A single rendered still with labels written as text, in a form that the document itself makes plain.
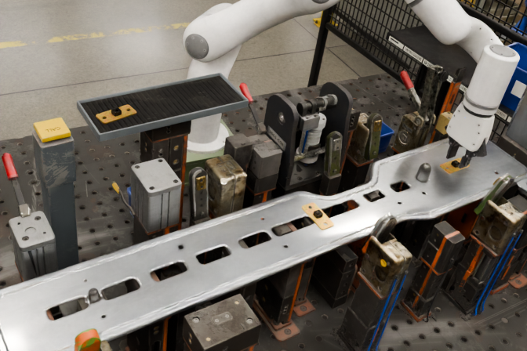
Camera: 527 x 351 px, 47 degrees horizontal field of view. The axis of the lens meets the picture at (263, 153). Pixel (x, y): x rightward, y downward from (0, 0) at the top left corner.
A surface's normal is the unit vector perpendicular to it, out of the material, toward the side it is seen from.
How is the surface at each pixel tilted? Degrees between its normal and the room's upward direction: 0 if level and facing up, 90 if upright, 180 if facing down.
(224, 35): 75
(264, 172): 90
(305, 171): 0
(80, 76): 0
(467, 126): 90
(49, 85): 0
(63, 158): 90
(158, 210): 90
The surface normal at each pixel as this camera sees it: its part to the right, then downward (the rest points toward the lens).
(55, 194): 0.54, 0.57
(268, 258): 0.13, -0.79
